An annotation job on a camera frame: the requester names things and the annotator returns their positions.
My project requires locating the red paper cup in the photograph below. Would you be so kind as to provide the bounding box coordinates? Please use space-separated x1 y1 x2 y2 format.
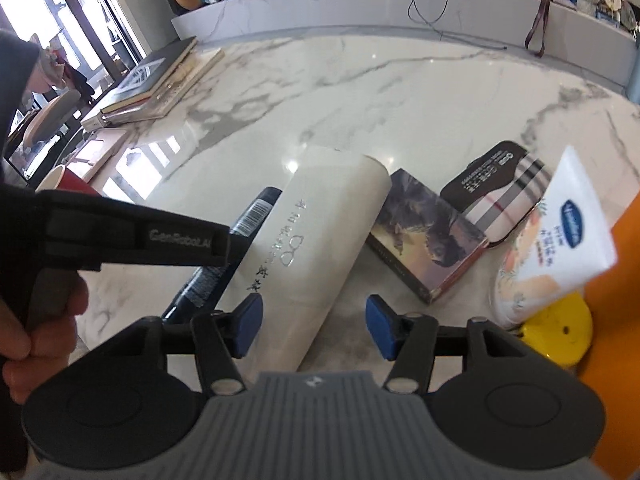
37 163 104 197

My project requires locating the person's left hand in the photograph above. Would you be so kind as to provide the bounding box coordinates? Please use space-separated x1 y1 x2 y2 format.
0 260 90 404

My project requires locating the dark hardcover book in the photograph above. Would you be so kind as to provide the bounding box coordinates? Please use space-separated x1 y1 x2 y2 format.
99 36 199 114

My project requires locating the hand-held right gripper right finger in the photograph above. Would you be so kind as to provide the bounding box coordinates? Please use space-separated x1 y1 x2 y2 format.
365 296 532 395

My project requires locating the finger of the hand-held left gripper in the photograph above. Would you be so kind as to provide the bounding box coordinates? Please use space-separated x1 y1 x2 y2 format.
222 227 252 268

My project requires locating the yellow tape measure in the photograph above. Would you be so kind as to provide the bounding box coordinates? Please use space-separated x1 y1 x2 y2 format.
517 292 594 369

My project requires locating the pink notebook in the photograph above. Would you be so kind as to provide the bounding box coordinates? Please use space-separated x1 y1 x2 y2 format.
64 127 134 184

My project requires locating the white cylinder tube box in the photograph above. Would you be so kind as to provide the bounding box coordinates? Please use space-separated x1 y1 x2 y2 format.
244 145 392 374

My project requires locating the black cable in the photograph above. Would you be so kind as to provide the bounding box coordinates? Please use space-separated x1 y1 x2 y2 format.
407 0 509 51

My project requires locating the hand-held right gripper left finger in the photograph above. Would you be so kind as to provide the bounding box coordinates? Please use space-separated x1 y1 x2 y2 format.
134 294 264 396

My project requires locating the printed picture box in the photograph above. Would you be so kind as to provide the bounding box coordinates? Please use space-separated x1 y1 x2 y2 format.
364 168 490 305

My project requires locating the plaid glasses case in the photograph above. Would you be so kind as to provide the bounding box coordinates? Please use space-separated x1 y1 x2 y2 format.
439 140 554 249

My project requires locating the white marble TV console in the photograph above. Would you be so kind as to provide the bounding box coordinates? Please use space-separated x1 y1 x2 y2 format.
170 0 640 97

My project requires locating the white hand cream tube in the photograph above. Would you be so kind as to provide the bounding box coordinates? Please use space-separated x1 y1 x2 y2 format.
492 145 619 331

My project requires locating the black cosmetic tube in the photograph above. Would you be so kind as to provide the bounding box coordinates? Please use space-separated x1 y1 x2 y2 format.
161 187 284 324

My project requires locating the orange cardboard box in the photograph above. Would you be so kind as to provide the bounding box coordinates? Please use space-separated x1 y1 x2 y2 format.
574 200 640 480

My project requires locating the stack of books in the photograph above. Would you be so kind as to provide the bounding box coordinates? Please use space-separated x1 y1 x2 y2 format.
101 47 226 124

